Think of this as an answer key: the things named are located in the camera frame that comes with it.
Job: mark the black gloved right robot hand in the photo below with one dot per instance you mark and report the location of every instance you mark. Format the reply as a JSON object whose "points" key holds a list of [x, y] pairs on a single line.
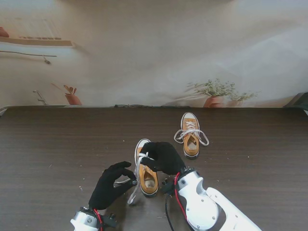
{"points": [[168, 158]]}

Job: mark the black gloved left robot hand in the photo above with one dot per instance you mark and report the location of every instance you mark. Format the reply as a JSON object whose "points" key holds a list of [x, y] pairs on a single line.
{"points": [[108, 190]]}

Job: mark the yellow canvas sneaker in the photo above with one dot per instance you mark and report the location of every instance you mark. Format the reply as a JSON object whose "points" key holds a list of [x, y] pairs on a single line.
{"points": [[149, 190], [186, 150]]}

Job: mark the green plant in terracotta pot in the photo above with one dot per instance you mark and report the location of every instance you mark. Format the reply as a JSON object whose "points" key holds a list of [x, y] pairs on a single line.
{"points": [[214, 101]]}

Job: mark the terracotta pot with wooden utensils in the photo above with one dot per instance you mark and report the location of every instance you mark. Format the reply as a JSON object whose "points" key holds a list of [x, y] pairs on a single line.
{"points": [[73, 99]]}

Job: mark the metal tap fixture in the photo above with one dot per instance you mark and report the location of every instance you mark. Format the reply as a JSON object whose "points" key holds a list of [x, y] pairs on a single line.
{"points": [[42, 99]]}

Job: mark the metal wall rail with hook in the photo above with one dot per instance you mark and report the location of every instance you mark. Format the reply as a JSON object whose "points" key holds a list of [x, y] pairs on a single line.
{"points": [[24, 53]]}

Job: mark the wooden wall shelf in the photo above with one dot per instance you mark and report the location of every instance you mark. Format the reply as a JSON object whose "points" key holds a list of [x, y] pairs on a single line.
{"points": [[36, 42]]}

